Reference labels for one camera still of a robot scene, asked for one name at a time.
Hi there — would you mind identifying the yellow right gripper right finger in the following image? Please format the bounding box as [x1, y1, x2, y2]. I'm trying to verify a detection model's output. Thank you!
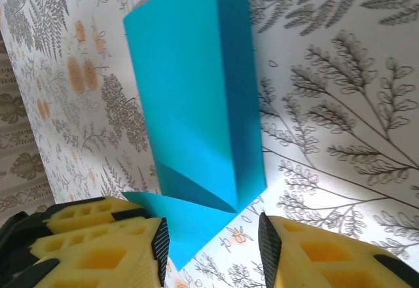
[257, 211, 419, 288]

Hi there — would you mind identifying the blue paper sheet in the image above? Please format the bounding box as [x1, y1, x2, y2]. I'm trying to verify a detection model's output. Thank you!
[121, 0, 268, 272]

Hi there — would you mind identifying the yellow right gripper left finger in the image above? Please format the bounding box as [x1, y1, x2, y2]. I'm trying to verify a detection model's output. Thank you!
[9, 196, 171, 288]

